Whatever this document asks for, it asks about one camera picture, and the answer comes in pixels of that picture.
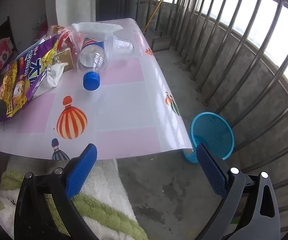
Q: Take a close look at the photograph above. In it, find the red plastic bags pile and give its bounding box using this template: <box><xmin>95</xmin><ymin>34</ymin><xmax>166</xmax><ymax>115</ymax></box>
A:
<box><xmin>33</xmin><ymin>16</ymin><xmax>49</xmax><ymax>42</ymax></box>

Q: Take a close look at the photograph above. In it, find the clear plastic bottle blue cap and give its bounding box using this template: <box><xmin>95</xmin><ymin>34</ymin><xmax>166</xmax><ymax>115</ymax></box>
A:
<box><xmin>76</xmin><ymin>37</ymin><xmax>109</xmax><ymax>92</ymax></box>

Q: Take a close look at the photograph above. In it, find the grey metal frame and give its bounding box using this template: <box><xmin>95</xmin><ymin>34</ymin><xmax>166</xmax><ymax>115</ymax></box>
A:
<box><xmin>151</xmin><ymin>36</ymin><xmax>172</xmax><ymax>53</ymax></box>

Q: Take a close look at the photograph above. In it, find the small gold packet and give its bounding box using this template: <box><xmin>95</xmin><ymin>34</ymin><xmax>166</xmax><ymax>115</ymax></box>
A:
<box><xmin>53</xmin><ymin>47</ymin><xmax>74</xmax><ymax>72</ymax></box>

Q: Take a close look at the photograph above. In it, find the red and white snack bag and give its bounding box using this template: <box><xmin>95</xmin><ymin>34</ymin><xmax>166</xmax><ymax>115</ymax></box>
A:
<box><xmin>45</xmin><ymin>24</ymin><xmax>83</xmax><ymax>55</ymax></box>

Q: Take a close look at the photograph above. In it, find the green and white fluffy blanket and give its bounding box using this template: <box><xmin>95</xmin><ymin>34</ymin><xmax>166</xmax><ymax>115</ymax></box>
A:
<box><xmin>0</xmin><ymin>159</ymin><xmax>148</xmax><ymax>240</ymax></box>

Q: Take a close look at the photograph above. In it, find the clear plastic wrapper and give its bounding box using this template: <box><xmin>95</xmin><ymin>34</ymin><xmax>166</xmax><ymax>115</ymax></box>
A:
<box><xmin>69</xmin><ymin>31</ymin><xmax>84</xmax><ymax>55</ymax></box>

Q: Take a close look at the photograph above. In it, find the metal balcony railing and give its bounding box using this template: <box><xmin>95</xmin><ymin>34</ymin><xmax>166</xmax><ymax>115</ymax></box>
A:
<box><xmin>156</xmin><ymin>0</ymin><xmax>288</xmax><ymax>215</ymax></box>

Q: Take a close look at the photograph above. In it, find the white paper towel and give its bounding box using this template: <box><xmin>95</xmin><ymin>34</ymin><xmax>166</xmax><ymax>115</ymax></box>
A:
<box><xmin>71</xmin><ymin>22</ymin><xmax>123</xmax><ymax>40</ymax></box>

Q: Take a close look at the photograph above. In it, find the white tissue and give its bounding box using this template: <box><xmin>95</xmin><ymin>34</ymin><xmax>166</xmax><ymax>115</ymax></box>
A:
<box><xmin>40</xmin><ymin>62</ymin><xmax>68</xmax><ymax>93</ymax></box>

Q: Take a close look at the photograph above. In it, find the clear plastic cup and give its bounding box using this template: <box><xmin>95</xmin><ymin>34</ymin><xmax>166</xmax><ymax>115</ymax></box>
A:
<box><xmin>113</xmin><ymin>35</ymin><xmax>135</xmax><ymax>57</ymax></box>

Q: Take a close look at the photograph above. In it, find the purple snack bag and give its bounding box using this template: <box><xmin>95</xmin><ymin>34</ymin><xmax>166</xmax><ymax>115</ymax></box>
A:
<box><xmin>0</xmin><ymin>36</ymin><xmax>60</xmax><ymax>123</ymax></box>

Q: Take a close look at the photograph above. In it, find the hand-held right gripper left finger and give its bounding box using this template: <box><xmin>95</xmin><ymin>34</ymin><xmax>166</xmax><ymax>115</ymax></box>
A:
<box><xmin>14</xmin><ymin>144</ymin><xmax>102</xmax><ymax>240</ymax></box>

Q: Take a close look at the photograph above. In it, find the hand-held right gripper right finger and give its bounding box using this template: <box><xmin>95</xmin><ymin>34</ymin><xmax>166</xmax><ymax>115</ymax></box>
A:
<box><xmin>195</xmin><ymin>143</ymin><xmax>281</xmax><ymax>240</ymax></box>

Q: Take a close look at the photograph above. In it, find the yellow broom handle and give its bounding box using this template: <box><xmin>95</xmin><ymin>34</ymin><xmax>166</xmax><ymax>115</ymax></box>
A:
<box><xmin>143</xmin><ymin>0</ymin><xmax>170</xmax><ymax>33</ymax></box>

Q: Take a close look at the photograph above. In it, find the blue mesh waste basket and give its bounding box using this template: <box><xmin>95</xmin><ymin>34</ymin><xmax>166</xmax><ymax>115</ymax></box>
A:
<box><xmin>183</xmin><ymin>112</ymin><xmax>235</xmax><ymax>164</ymax></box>

